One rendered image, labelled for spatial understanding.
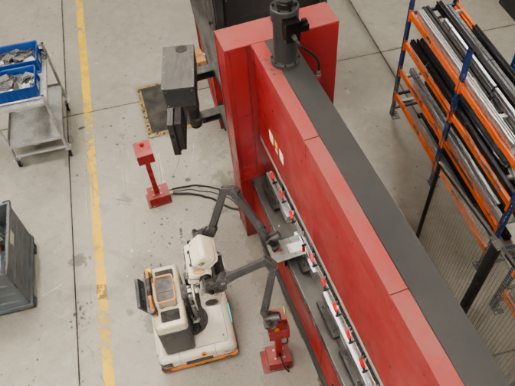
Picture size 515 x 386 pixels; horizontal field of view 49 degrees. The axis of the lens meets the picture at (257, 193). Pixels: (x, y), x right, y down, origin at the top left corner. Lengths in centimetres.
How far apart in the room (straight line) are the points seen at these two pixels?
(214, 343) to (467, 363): 262
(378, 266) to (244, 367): 247
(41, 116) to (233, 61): 338
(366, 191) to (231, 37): 156
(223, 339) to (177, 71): 221
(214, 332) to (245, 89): 204
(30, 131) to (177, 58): 271
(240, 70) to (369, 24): 418
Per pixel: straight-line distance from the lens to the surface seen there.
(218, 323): 490
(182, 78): 429
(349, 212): 297
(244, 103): 426
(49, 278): 587
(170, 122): 447
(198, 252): 397
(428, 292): 279
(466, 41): 549
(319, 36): 414
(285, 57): 368
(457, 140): 556
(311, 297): 430
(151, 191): 598
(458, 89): 518
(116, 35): 825
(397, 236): 292
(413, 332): 269
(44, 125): 674
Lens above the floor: 472
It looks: 53 degrees down
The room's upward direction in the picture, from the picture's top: 5 degrees counter-clockwise
